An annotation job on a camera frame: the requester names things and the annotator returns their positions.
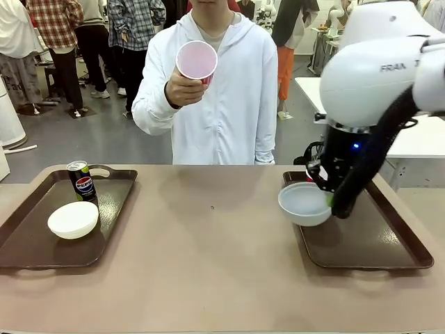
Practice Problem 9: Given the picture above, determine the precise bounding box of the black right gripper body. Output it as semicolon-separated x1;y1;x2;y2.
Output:
319;124;370;194

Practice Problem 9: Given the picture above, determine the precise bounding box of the white plastic bowl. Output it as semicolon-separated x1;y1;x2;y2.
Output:
277;182;333;228
47;200;99;240

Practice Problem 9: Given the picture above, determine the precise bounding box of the black Pepsi can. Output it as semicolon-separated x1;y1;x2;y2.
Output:
66;160;99;205

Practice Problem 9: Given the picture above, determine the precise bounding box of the person's left forearm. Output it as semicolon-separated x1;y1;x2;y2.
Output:
252;114;277;166

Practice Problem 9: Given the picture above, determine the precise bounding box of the person's right forearm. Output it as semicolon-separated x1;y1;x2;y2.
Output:
131;81;181;134

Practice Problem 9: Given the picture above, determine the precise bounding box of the person's right hand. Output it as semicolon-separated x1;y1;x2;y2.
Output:
165;71;207;110

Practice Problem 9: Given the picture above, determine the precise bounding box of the brown plastic tray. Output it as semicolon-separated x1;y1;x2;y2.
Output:
0;164;139;269
282;170;435;271

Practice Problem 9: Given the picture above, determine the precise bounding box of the white table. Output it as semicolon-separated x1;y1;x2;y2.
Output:
294;77;445;159

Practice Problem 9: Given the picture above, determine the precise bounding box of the bystander in orange trousers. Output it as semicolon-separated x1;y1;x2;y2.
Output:
270;0;320;120

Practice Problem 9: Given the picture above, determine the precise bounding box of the person in white hoodie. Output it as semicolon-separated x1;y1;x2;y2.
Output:
131;0;278;166

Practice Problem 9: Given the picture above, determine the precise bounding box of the bystander in blue plaid shirt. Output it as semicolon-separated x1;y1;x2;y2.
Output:
106;0;167;120

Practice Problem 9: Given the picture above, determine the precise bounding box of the bystander in dark trousers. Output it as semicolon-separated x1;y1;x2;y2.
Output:
74;0;111;100

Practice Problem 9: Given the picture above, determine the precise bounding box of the bystander in red plaid shirt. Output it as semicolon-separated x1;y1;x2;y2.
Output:
26;0;87;118

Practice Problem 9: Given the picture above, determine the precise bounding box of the bystander in white clothes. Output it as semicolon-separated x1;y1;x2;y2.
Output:
0;0;45;106

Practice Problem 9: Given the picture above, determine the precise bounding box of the black braided cable sleeve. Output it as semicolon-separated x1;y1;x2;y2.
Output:
330;82;423;220

